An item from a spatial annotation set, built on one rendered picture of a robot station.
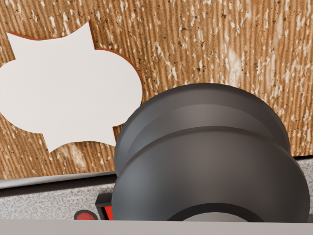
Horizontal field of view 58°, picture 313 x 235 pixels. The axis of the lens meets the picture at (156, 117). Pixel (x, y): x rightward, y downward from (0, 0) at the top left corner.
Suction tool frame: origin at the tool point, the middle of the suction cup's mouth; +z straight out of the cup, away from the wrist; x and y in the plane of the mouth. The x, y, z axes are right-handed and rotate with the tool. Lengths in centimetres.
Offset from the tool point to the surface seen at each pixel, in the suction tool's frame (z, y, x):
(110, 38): 18.4, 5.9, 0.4
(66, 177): 20.1, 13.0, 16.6
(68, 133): 17.5, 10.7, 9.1
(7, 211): 20.5, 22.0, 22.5
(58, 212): 20.5, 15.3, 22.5
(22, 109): 17.5, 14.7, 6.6
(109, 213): 19.1, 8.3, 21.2
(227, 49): 18.4, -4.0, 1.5
